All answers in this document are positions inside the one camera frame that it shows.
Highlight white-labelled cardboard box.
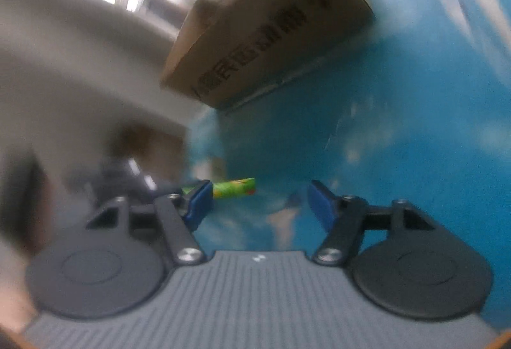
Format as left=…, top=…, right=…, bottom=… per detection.
left=116, top=125, right=188, bottom=179

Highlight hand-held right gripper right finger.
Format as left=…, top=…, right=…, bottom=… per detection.
left=306, top=179, right=438, bottom=267

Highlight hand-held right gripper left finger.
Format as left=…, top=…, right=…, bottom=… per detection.
left=85, top=180, right=215, bottom=267

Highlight large cardboard box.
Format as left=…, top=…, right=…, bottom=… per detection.
left=159, top=0, right=377, bottom=111

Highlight beach print floor mat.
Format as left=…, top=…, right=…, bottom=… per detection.
left=181, top=0, right=511, bottom=338

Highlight green lip balm tube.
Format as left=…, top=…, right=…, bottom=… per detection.
left=181, top=176, right=257, bottom=201

